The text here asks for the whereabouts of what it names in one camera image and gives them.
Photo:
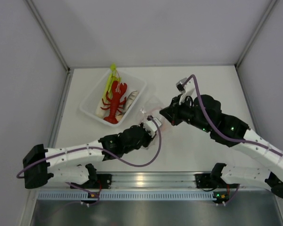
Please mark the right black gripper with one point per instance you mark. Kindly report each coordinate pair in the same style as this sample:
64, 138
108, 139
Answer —
172, 112

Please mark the clear zip top bag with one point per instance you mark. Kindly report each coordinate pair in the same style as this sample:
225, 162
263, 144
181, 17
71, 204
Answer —
152, 107

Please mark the fake grey fish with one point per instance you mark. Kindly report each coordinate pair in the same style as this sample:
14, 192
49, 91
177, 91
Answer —
129, 101

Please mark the red fake lobster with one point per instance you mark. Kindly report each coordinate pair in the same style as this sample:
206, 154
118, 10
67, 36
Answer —
115, 104

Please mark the fake green leek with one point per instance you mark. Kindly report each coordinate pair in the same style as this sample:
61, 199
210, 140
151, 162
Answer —
113, 76

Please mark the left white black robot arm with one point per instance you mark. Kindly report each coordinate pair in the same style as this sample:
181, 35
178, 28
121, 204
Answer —
75, 164

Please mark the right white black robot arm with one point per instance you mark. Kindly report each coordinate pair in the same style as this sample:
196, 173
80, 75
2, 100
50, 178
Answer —
205, 113

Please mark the translucent white plastic basket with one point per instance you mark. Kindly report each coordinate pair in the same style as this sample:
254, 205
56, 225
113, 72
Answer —
89, 104

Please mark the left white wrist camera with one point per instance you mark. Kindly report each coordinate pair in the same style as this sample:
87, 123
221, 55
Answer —
153, 123

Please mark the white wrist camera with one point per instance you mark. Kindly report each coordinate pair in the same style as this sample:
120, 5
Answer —
186, 87
153, 123

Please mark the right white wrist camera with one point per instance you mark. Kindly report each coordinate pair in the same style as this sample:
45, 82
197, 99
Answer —
186, 87

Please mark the aluminium rail base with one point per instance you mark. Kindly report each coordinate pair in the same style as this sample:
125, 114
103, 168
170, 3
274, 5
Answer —
129, 180

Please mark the left aluminium frame post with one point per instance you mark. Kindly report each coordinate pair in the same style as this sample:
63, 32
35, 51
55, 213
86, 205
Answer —
40, 21

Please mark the aluminium frame post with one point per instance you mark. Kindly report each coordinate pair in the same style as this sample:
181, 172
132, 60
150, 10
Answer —
40, 21
256, 31

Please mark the white slotted cable duct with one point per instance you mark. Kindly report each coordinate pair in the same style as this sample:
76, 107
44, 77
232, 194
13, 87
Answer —
131, 196

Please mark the right aluminium frame post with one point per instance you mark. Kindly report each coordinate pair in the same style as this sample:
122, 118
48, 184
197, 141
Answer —
256, 31

